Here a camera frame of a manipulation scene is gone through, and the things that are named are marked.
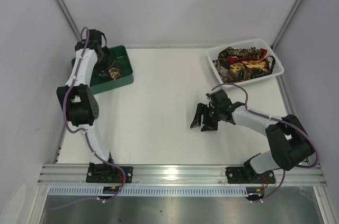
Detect floral patterned tie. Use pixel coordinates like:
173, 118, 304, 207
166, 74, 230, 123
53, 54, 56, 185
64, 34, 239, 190
108, 67, 121, 80

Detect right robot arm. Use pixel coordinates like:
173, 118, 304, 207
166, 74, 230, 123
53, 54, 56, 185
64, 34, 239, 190
190, 89, 315, 180

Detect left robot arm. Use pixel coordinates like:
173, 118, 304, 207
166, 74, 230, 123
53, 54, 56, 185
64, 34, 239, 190
56, 27, 116, 177

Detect pile of ties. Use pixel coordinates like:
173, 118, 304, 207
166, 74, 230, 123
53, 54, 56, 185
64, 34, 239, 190
212, 47, 276, 83

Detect green compartment tray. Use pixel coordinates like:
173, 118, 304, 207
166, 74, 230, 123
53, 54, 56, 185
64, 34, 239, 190
70, 45, 135, 95

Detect white plastic basket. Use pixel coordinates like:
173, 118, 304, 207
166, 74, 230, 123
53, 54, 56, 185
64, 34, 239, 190
207, 38, 284, 85

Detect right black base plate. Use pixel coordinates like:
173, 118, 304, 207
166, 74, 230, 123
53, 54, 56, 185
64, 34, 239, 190
225, 166, 276, 184

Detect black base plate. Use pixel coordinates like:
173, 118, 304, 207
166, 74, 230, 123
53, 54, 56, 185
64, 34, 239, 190
225, 166, 276, 184
86, 163, 123, 183

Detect left frame post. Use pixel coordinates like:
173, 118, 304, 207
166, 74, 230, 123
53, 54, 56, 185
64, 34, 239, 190
54, 0, 82, 41

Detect frame post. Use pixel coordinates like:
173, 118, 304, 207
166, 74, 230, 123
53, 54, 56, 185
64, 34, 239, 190
271, 0, 304, 50
54, 0, 82, 41

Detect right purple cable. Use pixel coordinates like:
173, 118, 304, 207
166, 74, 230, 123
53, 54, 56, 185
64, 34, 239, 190
211, 83, 320, 203

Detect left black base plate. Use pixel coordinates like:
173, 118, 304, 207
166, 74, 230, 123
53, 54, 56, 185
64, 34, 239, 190
86, 163, 123, 183

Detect aluminium mounting rail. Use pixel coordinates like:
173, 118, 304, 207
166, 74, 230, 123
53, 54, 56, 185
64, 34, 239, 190
37, 164, 327, 186

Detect white slotted cable duct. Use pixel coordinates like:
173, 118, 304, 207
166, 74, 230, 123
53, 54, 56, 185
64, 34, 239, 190
49, 185, 248, 197

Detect right frame post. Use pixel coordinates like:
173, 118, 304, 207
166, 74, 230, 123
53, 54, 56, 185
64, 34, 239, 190
271, 0, 304, 50

